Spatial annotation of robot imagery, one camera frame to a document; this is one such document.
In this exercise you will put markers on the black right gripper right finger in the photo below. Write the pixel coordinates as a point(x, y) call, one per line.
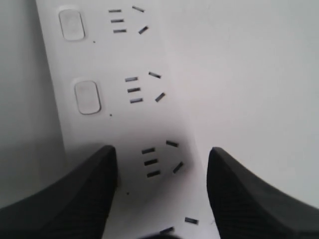
point(246, 207)

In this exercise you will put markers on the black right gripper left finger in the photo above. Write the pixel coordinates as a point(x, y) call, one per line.
point(75, 207)

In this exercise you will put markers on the white five-outlet power strip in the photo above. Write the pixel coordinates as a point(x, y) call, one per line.
point(113, 86)

